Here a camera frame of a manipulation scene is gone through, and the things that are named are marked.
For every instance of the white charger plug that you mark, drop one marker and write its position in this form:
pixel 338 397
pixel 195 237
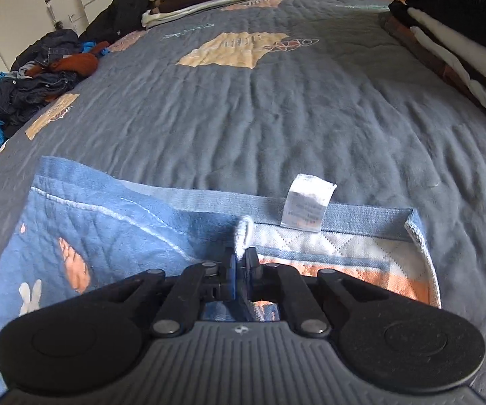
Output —
pixel 52 10

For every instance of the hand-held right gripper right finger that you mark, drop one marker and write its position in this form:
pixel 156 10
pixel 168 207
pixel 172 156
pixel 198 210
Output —
pixel 250 270

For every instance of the stack of black folded clothes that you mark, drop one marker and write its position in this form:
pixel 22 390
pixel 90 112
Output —
pixel 458 29

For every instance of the black jacket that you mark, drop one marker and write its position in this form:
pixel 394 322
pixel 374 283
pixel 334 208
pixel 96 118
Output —
pixel 129 4

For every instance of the blue quilted cloth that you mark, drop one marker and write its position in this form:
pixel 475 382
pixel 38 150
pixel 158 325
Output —
pixel 120 236

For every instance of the pile of unfolded dark clothes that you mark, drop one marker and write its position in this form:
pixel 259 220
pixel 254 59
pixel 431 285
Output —
pixel 36 84

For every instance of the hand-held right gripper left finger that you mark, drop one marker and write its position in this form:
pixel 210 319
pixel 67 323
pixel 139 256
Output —
pixel 231 282

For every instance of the grey quilted bedspread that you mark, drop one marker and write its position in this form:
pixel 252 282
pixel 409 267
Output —
pixel 268 114

